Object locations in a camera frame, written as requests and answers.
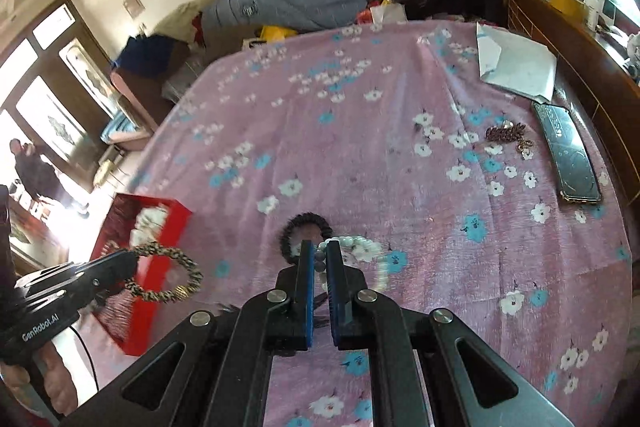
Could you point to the red box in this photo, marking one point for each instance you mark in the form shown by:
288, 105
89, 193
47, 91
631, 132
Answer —
165, 232

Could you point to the small gold earrings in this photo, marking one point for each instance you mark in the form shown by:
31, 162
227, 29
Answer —
525, 148

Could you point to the blue cloth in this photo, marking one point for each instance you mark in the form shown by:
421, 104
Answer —
147, 49

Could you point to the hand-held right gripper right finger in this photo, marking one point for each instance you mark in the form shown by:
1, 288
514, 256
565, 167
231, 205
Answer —
336, 292

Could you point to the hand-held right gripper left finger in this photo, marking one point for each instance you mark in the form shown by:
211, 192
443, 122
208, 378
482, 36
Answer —
310, 287

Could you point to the small wall card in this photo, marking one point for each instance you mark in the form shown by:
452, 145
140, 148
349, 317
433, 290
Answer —
134, 5

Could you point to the yellow packet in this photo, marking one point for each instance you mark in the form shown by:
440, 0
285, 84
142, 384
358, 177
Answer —
277, 33

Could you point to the wooden headboard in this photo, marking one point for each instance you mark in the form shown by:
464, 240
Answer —
600, 97

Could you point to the white plastic bag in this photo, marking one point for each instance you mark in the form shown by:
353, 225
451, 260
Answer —
387, 13

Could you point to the brown armchair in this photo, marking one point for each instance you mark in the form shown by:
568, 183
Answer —
140, 102

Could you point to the small yellow box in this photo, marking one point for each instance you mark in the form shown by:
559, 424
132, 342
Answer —
567, 2

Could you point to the white cherry print scrunchie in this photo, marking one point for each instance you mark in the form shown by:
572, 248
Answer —
150, 219

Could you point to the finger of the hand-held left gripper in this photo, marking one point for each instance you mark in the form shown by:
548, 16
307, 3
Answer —
110, 269

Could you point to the person's left hand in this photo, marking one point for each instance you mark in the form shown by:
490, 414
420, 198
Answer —
57, 377

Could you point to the smartphone in brown case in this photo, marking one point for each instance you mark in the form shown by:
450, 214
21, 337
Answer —
570, 152

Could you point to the white paper envelope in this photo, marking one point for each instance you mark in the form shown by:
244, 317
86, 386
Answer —
520, 67

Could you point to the maroon leaf hair clip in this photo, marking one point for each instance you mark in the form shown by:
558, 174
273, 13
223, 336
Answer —
502, 133

